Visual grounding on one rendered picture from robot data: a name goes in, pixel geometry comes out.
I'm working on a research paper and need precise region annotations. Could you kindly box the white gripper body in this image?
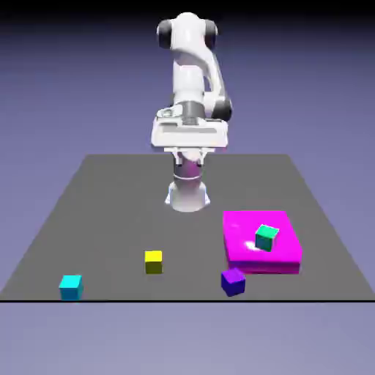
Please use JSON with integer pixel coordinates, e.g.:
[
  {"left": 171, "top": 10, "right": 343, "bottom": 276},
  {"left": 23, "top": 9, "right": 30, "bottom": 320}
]
[{"left": 150, "top": 116, "right": 229, "bottom": 155}]

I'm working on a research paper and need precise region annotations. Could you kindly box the small green cube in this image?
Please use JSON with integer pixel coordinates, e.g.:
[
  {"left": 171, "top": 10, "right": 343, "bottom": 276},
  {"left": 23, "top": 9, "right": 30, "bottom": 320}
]
[{"left": 253, "top": 224, "right": 280, "bottom": 253}]

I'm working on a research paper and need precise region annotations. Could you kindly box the small yellow cube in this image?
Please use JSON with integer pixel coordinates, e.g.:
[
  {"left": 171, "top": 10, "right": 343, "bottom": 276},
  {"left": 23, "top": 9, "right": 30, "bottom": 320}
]
[{"left": 144, "top": 250, "right": 164, "bottom": 275}]

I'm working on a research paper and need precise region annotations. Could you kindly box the small purple cube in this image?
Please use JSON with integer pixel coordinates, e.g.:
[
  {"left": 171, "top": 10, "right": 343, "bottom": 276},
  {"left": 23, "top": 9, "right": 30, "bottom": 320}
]
[{"left": 220, "top": 267, "right": 246, "bottom": 297}]

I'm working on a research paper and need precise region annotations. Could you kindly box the small cyan cube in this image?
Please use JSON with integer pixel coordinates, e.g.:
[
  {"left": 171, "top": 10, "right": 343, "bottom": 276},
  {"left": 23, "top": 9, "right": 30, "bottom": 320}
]
[{"left": 58, "top": 274, "right": 85, "bottom": 302}]

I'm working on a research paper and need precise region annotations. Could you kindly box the large magenta box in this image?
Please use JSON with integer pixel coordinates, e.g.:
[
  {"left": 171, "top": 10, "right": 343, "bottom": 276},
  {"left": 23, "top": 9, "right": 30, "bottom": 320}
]
[{"left": 222, "top": 209, "right": 302, "bottom": 275}]

